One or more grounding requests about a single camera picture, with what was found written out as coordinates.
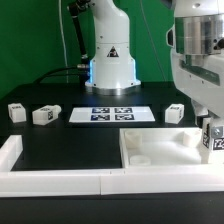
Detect white square table top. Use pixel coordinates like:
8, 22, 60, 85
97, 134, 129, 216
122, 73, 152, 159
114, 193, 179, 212
119, 127, 210, 168

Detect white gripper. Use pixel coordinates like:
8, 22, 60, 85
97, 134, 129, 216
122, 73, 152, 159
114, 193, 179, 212
170, 49, 224, 138

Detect white U-shaped fence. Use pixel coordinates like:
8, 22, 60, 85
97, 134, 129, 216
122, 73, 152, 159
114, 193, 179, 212
0, 135, 224, 197

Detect white thin cable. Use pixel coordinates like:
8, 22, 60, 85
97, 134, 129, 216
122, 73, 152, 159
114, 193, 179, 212
58, 0, 70, 84

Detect white fiducial marker sheet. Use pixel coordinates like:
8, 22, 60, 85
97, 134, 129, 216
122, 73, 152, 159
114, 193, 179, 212
69, 106, 155, 123

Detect black cable conduit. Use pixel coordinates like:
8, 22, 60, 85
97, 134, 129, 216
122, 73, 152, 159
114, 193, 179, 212
33, 0, 92, 84

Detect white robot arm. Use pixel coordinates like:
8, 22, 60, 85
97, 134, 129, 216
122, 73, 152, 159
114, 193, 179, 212
86, 0, 224, 138

